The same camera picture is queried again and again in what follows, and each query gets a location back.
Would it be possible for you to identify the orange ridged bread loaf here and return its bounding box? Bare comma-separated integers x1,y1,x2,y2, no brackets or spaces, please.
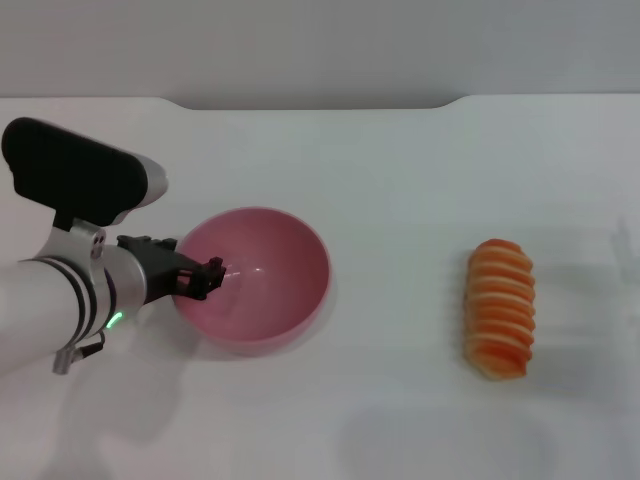
462,238,537,383

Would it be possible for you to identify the pink plastic bowl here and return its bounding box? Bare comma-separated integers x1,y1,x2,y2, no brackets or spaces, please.
171,206,333,358

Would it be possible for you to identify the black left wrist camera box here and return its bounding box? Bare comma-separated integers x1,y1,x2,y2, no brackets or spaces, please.
1,116,171,232

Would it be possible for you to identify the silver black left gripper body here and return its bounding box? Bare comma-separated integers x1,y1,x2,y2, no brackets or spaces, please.
99,234,191,329

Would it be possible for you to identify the silver left camera bracket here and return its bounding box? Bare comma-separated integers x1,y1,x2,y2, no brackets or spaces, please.
42,214,109,266

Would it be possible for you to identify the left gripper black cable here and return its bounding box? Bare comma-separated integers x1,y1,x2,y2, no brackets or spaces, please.
51,332,107,376

